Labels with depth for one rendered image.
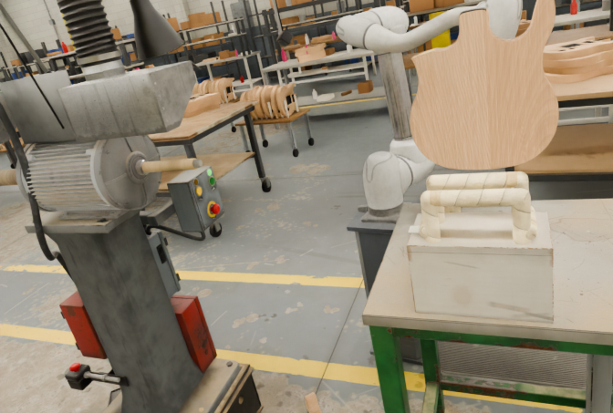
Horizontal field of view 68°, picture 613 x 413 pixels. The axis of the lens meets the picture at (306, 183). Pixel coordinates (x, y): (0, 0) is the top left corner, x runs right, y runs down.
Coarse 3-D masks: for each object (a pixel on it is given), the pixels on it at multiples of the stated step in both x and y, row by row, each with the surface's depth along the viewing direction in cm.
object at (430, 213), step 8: (424, 208) 91; (432, 208) 90; (424, 216) 92; (432, 216) 91; (424, 224) 93; (432, 224) 92; (432, 232) 92; (440, 232) 94; (432, 240) 93; (440, 240) 94
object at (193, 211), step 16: (192, 176) 163; (208, 176) 169; (176, 192) 162; (192, 192) 161; (208, 192) 168; (176, 208) 165; (192, 208) 162; (208, 208) 168; (192, 224) 166; (208, 224) 168
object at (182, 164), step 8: (160, 160) 134; (168, 160) 132; (176, 160) 131; (184, 160) 129; (192, 160) 129; (144, 168) 135; (152, 168) 134; (160, 168) 133; (168, 168) 132; (176, 168) 131; (184, 168) 130; (192, 168) 129
